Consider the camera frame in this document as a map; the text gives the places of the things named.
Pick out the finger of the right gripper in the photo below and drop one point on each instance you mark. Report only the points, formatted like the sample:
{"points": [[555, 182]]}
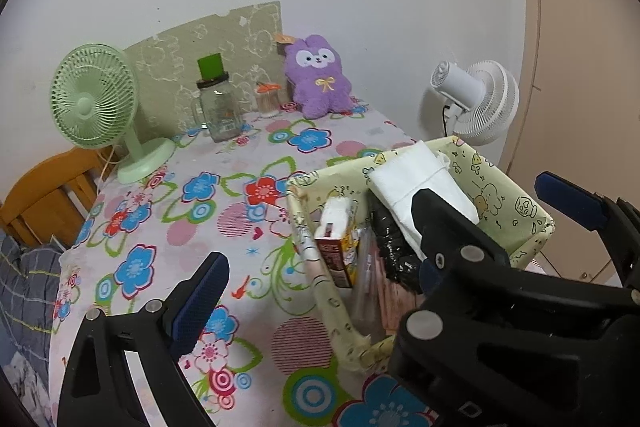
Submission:
{"points": [[447, 236], [615, 221]]}

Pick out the clear plastic straw pack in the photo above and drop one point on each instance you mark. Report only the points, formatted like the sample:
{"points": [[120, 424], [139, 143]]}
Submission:
{"points": [[364, 310]]}

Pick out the beige door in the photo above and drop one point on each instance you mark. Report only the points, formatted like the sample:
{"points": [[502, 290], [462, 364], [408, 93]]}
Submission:
{"points": [[579, 115]]}

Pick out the grey plaid pillow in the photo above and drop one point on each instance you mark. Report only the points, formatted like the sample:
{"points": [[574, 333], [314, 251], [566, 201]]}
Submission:
{"points": [[29, 284]]}

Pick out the red yellow small carton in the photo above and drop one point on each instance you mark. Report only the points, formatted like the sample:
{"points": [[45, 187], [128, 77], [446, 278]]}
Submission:
{"points": [[337, 239]]}

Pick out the yellow patterned storage box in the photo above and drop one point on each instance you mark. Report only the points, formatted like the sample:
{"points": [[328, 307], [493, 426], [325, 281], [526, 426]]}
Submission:
{"points": [[512, 218]]}

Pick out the black plastic bag bundle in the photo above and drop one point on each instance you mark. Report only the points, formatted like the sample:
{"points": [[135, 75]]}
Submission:
{"points": [[400, 262]]}

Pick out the purple plush bunny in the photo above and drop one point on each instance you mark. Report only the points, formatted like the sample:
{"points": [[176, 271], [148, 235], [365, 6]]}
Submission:
{"points": [[314, 68]]}

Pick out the glass mason jar mug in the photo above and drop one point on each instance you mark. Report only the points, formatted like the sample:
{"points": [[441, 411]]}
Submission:
{"points": [[217, 109]]}

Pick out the cotton swab container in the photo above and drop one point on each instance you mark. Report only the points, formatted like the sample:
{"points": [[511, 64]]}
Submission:
{"points": [[267, 99]]}

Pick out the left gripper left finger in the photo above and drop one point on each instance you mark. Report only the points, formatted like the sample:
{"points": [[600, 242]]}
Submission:
{"points": [[191, 303]]}

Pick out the floral tablecloth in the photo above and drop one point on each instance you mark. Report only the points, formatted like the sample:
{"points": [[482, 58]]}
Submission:
{"points": [[264, 358]]}

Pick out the pink paper packet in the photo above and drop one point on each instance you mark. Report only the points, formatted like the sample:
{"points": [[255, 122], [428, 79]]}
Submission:
{"points": [[393, 299]]}

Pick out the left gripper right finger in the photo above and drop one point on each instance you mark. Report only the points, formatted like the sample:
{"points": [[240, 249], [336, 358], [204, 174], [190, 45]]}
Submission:
{"points": [[429, 277]]}

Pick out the white standing fan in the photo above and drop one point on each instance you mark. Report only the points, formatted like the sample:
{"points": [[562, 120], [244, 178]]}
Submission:
{"points": [[483, 100]]}

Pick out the green desk fan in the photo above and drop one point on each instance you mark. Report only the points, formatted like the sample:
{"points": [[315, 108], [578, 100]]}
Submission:
{"points": [[94, 98]]}

